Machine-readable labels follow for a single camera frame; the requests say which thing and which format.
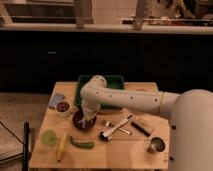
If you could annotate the blue-grey towel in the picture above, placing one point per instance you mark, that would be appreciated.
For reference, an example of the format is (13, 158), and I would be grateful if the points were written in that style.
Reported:
(88, 122)

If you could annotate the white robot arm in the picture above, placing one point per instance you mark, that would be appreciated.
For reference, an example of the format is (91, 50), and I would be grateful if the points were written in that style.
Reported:
(190, 115)

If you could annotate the purple bowl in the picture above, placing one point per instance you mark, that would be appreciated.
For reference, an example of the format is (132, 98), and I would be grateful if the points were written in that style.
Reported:
(77, 120)

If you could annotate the small bowl with nuts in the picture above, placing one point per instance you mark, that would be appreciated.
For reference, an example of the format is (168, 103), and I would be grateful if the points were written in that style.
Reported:
(63, 108)

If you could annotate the green plastic tray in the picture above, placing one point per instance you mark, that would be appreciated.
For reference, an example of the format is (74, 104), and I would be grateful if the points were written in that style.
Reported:
(113, 82)

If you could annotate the white black brush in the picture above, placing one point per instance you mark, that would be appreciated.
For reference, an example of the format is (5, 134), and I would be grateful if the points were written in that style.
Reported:
(102, 137)

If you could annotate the blue sponge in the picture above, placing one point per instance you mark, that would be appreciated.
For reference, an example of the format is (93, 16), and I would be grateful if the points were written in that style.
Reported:
(57, 97)

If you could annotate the green cucumber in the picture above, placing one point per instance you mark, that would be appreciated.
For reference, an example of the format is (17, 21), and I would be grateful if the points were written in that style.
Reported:
(84, 145)

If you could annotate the yellow banana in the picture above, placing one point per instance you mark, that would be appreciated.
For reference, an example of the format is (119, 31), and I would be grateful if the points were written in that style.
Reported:
(61, 146)

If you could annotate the light green lid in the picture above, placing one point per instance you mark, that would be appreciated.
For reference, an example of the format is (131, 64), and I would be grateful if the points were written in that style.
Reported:
(49, 138)

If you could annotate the metal cup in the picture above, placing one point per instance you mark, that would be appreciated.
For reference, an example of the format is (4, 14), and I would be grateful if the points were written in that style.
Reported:
(157, 145)

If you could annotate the black chair frame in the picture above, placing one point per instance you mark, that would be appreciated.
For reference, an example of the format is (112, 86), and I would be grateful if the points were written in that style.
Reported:
(26, 152)

